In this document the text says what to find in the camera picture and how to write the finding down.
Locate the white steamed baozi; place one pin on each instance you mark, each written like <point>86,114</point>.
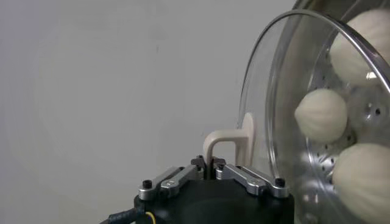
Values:
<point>321,115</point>
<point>362,182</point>
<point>368,27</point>

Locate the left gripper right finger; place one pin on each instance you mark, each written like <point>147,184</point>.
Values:
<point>243,178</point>

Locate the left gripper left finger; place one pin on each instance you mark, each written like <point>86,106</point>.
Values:
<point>176,179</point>

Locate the perforated steel steamer basket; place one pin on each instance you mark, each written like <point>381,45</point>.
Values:
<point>329,6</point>

